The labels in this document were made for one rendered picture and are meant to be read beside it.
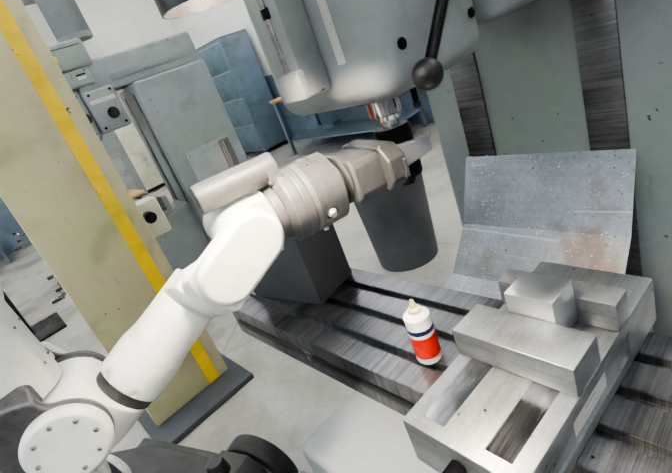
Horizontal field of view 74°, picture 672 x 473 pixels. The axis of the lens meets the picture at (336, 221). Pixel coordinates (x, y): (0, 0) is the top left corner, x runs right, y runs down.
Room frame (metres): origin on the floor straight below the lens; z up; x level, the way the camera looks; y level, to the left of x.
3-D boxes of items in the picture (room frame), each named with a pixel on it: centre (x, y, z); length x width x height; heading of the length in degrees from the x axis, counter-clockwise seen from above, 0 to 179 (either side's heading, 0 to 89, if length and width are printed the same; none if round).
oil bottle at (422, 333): (0.55, -0.06, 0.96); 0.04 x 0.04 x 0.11
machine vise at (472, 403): (0.43, -0.18, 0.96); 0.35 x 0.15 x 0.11; 124
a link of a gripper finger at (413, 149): (0.54, -0.12, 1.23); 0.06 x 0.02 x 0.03; 111
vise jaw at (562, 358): (0.41, -0.15, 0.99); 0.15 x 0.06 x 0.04; 34
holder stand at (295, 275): (0.93, 0.13, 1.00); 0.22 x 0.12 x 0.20; 46
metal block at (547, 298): (0.44, -0.20, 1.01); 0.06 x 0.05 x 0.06; 34
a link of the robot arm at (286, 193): (0.50, 0.08, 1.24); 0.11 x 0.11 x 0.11; 21
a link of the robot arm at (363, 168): (0.54, -0.03, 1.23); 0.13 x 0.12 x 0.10; 21
